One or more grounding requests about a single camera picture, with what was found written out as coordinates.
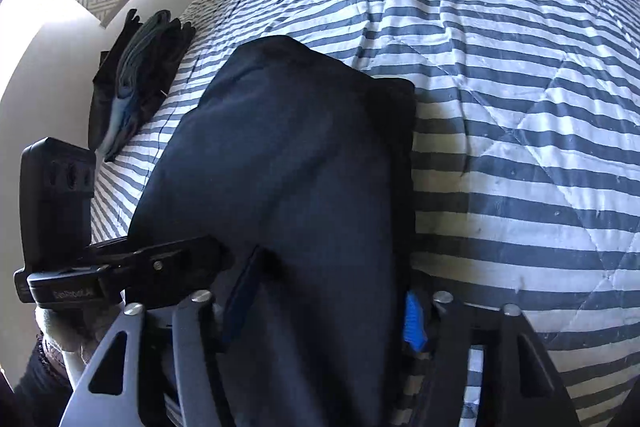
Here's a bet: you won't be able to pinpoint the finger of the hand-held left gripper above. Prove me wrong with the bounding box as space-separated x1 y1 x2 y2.
85 234 236 308

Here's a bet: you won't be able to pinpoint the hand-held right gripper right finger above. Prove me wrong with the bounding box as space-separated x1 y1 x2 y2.
402 289 581 427

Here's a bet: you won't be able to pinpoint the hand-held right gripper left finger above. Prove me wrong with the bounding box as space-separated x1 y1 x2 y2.
67 247 261 427

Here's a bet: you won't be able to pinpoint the navy blue pants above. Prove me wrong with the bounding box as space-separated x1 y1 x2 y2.
127 35 426 427

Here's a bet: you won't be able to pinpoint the person's left hand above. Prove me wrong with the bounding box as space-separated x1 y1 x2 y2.
34 302 121 380

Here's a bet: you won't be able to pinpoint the stack of folded clothes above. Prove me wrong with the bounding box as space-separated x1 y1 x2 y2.
89 8 197 162

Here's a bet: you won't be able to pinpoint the blue white striped blanket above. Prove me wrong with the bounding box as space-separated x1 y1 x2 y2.
90 0 640 427

